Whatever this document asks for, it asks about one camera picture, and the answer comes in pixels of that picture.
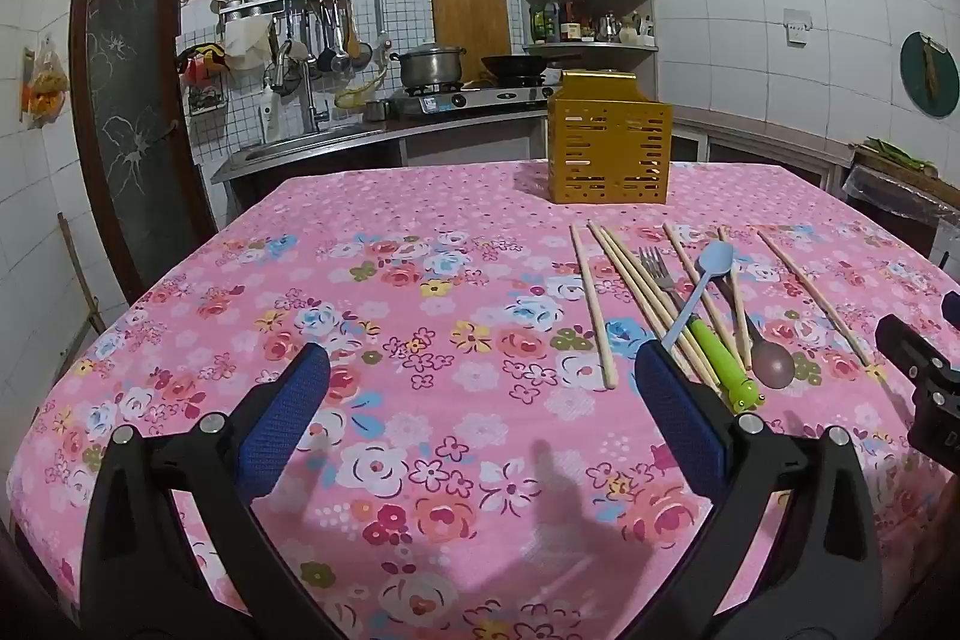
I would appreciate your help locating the pink floral tablecloth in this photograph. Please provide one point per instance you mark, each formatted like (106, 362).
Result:
(450, 280)

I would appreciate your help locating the red and yellow cloth item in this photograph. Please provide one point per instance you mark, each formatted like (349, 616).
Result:
(199, 63)

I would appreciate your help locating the side table with plastic cover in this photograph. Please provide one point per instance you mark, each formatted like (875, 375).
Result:
(900, 190)

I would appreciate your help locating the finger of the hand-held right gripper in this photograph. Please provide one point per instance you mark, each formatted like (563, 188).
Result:
(952, 305)
(900, 336)

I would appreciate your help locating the green vegetables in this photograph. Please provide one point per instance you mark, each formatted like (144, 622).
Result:
(900, 154)

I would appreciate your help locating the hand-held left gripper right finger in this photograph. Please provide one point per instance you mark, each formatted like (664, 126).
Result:
(682, 415)

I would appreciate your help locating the round green board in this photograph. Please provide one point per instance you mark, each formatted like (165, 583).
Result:
(930, 74)

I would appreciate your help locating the steel cooking pot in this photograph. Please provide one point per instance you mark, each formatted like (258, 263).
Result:
(427, 66)

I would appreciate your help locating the steel gas stove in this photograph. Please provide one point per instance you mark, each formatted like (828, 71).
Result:
(472, 96)

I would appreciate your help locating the light blue plastic spoon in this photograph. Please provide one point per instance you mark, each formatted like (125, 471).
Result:
(716, 261)

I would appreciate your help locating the yellow slotted utensil holder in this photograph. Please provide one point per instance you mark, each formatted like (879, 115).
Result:
(607, 160)

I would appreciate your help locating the row of condiment bottles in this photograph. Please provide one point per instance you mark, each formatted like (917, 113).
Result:
(577, 25)

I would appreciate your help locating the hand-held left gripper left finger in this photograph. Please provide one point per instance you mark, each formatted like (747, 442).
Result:
(281, 407)

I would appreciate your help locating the kitchen counter with cabinets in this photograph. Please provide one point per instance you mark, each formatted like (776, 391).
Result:
(465, 138)

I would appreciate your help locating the white cloth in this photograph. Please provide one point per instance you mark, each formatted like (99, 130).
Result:
(246, 44)

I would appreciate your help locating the white soap bottle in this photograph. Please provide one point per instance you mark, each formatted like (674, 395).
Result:
(268, 115)

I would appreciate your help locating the brown door with frosted glass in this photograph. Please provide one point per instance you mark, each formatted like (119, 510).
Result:
(127, 123)

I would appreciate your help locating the white wall socket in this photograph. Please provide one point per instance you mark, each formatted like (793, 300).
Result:
(798, 27)

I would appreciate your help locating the black wok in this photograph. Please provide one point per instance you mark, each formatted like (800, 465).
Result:
(514, 64)

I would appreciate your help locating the wooden stick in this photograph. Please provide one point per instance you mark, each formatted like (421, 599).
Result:
(79, 272)

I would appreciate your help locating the row of hanging kitchen utensils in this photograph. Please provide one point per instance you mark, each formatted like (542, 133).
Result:
(330, 36)

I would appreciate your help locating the metal corner shelf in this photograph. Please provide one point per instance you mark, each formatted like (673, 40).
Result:
(592, 51)

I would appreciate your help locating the orange plastic bag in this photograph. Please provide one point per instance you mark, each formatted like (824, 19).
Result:
(45, 85)

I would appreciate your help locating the steel sink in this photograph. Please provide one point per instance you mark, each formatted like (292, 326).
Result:
(315, 139)

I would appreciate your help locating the steel faucet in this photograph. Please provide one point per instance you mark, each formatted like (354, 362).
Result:
(304, 85)

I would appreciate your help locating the rectangular wooden cutting board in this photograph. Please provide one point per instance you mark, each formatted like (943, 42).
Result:
(469, 25)

